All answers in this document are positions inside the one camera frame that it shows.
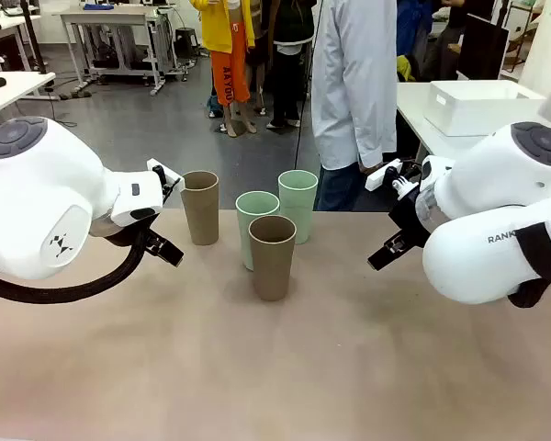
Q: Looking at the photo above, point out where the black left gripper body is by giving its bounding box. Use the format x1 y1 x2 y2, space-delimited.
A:
89 213 166 253

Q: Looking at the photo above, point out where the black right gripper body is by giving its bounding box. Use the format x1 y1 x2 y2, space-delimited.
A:
388 160 435 252

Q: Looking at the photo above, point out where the brown tall cup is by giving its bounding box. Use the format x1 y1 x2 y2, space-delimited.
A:
248 214 298 302
181 170 221 246

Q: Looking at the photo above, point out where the pale green tall cup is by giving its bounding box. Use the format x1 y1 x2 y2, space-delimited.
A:
277 169 320 245
235 191 281 272

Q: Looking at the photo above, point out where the white plastic basket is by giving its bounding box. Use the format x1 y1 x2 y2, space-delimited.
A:
423 79 547 138

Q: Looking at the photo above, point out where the person's left forearm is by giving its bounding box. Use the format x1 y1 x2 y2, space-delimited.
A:
354 86 399 169

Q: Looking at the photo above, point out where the person's left hand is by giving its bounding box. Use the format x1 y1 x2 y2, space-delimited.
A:
357 155 385 175

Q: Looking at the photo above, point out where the person in white coat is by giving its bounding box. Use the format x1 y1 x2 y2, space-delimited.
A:
310 0 399 212

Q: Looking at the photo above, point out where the person in black clothes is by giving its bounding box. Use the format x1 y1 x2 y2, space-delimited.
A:
254 0 318 130

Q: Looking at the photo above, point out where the person in yellow jacket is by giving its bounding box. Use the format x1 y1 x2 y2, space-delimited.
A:
187 0 258 138

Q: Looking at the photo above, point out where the white work table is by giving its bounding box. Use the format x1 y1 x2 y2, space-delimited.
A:
0 70 57 128

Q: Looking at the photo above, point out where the grey metal desk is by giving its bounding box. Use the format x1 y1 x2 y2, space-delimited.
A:
58 3 178 96

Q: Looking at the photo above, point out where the black monitor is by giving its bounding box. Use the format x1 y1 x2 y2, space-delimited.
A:
455 12 511 82

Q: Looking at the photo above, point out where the person in dark blue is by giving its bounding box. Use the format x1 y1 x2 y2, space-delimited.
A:
397 0 467 83

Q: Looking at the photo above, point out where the black stand pole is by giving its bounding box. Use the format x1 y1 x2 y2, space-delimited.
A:
20 0 50 75

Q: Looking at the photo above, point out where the white desk with dark items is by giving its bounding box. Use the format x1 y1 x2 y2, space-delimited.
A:
0 13 42 73

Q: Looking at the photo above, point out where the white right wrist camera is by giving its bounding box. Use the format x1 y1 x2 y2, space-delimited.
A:
365 157 403 192

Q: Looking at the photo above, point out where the black right arm cable sleeve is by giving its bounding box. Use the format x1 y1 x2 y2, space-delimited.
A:
507 222 551 309

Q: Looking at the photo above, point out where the thin black hanging cable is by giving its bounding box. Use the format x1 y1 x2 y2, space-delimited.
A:
293 0 325 170

